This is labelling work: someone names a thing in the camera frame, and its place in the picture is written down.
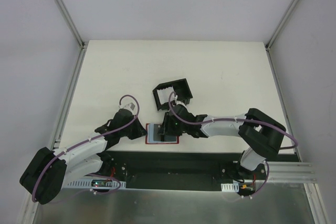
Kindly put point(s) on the red leather card holder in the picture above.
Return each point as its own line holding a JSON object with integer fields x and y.
{"x": 153, "y": 137}

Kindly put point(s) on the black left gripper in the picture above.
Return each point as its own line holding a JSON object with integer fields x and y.
{"x": 138, "y": 130}

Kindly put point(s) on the aluminium frame post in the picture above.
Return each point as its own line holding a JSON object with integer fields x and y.
{"x": 70, "y": 23}
{"x": 284, "y": 19}

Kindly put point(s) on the left aluminium frame post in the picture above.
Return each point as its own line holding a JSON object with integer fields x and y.
{"x": 70, "y": 23}

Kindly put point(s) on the aluminium front rail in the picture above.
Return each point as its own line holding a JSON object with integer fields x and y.
{"x": 292, "y": 172}

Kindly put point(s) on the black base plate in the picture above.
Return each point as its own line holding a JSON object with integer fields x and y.
{"x": 176, "y": 171}

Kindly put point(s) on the right aluminium frame post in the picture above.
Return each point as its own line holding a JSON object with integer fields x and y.
{"x": 284, "y": 19}

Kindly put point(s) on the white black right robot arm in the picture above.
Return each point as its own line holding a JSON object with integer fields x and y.
{"x": 258, "y": 130}

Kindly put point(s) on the black card box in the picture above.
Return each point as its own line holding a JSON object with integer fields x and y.
{"x": 162, "y": 92}

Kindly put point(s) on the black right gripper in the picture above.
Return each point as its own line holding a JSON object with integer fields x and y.
{"x": 167, "y": 128}

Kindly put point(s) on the right white cable duct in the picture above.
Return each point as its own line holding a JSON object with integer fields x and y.
{"x": 230, "y": 187}

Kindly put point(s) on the white cable duct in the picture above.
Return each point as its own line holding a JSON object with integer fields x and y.
{"x": 230, "y": 187}
{"x": 95, "y": 183}

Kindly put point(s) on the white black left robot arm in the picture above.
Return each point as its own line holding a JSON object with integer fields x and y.
{"x": 50, "y": 170}

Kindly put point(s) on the left white cable duct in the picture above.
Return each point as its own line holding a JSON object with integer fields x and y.
{"x": 95, "y": 183}

